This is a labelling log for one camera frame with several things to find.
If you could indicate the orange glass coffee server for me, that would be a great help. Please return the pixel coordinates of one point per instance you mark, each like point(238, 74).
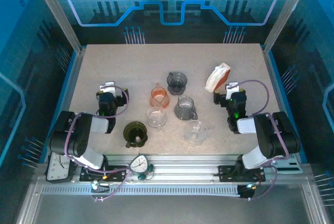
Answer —
point(159, 101)

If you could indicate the smoky grey glass pitcher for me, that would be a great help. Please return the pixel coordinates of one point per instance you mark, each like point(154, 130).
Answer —
point(184, 111)

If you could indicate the aluminium mounting rail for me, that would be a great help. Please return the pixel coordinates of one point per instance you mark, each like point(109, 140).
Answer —
point(182, 166)

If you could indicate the square black-framed clock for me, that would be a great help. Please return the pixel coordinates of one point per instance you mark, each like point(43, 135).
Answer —
point(57, 167)

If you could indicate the smoky grey coffee dripper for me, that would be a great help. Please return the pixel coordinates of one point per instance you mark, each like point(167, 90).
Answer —
point(177, 79)

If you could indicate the dark green coffee dripper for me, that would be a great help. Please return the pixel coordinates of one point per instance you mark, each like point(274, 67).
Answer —
point(135, 130)

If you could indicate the aluminium frame post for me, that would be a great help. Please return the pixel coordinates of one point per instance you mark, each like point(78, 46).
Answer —
point(287, 15)
point(57, 15)

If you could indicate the clear glass coffee server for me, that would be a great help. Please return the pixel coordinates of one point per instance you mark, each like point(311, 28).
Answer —
point(156, 119)

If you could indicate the small LED controller board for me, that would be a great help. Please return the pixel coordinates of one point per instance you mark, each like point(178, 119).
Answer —
point(246, 191)
point(97, 186)

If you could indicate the triangular white-faced clock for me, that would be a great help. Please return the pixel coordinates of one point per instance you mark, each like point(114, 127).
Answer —
point(138, 165)

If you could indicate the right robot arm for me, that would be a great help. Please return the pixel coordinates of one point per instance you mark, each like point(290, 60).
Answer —
point(276, 135)

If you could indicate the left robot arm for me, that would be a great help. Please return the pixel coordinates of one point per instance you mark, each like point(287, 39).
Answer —
point(78, 135)

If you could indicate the orange coffee filter pack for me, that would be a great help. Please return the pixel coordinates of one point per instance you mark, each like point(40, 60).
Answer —
point(216, 77)

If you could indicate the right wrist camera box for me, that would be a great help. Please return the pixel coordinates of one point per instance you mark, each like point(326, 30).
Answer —
point(232, 89)

